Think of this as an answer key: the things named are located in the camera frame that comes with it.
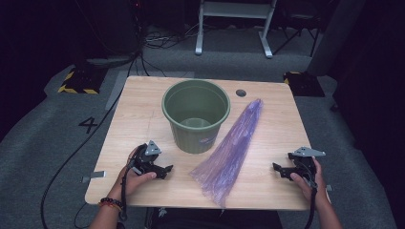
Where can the person's dark clothing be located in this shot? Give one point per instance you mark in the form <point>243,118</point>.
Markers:
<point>223,221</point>

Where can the purple plastic bag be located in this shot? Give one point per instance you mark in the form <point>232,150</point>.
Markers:
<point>229,152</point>

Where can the grey metal table bracket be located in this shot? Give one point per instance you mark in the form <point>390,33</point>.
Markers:
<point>329,188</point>
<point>95,174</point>

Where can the black tripod stand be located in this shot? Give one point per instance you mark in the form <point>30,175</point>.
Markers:
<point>296,35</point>

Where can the grey curtain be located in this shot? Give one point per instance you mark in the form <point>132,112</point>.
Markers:
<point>334,38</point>

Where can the person's right hand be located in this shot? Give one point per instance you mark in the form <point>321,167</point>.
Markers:
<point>318,191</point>

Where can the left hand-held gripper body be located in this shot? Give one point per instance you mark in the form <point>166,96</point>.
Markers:
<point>153,149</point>

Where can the person's left hand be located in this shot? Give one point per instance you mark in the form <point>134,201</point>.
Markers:
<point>132,184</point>

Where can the black yellow striped base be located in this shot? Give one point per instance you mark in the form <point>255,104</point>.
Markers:
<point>82,81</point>
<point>304,84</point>

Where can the white metal stand frame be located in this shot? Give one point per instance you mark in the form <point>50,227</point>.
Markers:
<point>235,9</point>

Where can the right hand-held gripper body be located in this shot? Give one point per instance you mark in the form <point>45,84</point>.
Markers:
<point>307,152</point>

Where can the green plastic bin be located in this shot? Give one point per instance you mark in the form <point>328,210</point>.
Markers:
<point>191,140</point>

